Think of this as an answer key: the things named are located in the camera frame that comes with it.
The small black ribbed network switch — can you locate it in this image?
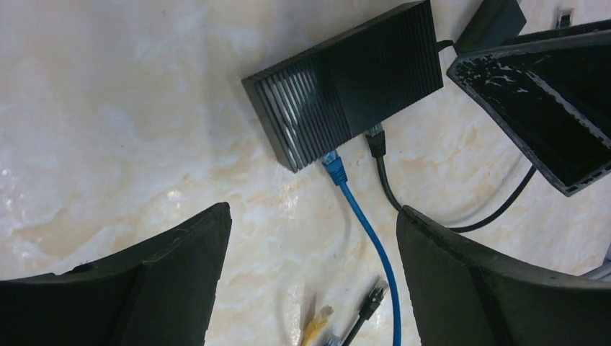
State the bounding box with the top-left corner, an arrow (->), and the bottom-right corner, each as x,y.
242,1 -> 443,172

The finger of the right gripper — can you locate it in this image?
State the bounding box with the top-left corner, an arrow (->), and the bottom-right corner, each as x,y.
447,20 -> 610,196

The black ethernet cable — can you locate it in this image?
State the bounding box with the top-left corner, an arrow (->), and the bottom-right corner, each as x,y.
365,123 -> 538,234

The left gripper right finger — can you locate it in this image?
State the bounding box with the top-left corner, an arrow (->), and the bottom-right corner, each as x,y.
396,206 -> 610,345

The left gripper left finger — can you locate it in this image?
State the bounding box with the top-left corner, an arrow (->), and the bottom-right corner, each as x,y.
1,202 -> 232,345

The black ethernet cable loose end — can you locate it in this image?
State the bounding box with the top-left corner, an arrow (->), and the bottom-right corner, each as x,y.
341,279 -> 388,346

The black power adapter with cord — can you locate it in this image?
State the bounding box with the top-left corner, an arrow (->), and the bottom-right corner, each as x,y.
436,0 -> 527,55

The yellow ethernet cable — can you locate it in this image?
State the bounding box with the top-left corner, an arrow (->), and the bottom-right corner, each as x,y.
300,305 -> 335,346

